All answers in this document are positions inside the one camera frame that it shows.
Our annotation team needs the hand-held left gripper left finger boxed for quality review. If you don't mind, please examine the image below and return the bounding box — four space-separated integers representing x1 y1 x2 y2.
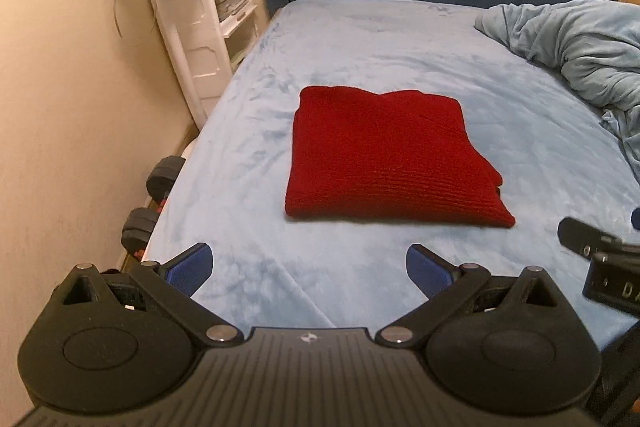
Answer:
49 243 245 349

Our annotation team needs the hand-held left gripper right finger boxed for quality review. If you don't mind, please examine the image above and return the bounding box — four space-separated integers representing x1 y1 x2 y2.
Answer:
376 245 572 349

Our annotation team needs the red knit sweater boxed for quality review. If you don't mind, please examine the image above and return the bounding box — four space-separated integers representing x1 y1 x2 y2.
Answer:
284 85 516 228

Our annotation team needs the black dumbbell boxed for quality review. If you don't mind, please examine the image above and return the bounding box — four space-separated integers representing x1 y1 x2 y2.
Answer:
149 155 187 204
120 207 162 254

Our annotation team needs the grey-blue fleece blanket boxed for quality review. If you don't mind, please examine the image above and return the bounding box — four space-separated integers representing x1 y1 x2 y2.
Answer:
473 0 640 184

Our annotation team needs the light blue bed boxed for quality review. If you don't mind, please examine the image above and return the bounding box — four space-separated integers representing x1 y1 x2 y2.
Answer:
142 0 640 343

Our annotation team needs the white pedestal fan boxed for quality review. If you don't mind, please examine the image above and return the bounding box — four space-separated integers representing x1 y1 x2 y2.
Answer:
106 0 224 128

